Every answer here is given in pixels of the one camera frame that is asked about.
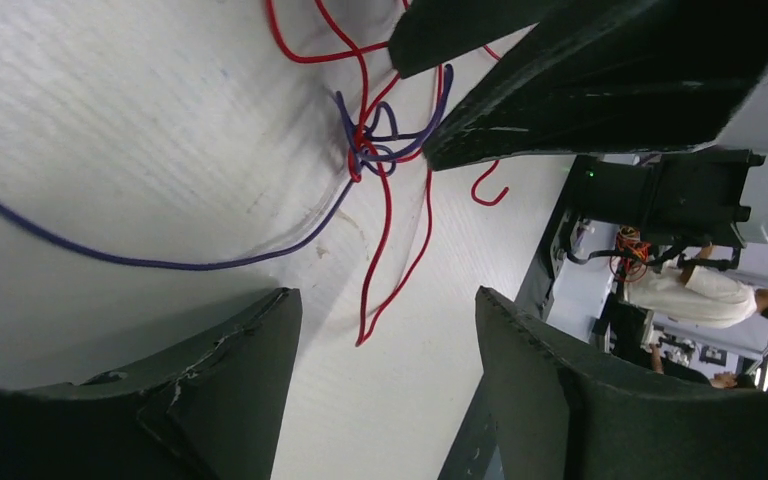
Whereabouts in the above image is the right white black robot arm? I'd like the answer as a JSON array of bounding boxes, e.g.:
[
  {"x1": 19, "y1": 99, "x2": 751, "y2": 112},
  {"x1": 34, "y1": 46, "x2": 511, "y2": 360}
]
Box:
[{"x1": 388, "y1": 0, "x2": 768, "y2": 257}]

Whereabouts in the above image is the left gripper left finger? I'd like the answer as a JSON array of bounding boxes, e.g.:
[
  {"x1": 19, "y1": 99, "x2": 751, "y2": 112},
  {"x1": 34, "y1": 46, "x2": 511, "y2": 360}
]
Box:
[{"x1": 0, "y1": 288, "x2": 303, "y2": 479}]

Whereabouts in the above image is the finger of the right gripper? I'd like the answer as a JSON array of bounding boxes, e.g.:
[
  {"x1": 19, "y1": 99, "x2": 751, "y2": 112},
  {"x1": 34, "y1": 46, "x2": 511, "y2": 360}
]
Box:
[
  {"x1": 423, "y1": 1, "x2": 768, "y2": 171},
  {"x1": 387, "y1": 0, "x2": 557, "y2": 78}
]

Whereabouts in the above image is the dark purple wire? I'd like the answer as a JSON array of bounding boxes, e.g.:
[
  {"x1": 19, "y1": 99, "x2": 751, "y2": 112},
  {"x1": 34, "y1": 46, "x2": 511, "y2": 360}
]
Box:
[{"x1": 0, "y1": 64, "x2": 456, "y2": 274}]

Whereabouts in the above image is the person in white shirt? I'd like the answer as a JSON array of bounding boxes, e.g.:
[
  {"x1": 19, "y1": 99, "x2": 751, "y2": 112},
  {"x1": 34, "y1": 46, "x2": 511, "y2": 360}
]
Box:
[{"x1": 620, "y1": 259, "x2": 768, "y2": 329}]

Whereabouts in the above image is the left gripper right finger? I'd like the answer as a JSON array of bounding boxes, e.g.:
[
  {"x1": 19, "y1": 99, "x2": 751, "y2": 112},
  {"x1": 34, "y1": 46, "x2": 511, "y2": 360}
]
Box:
[{"x1": 475, "y1": 287, "x2": 768, "y2": 479}]

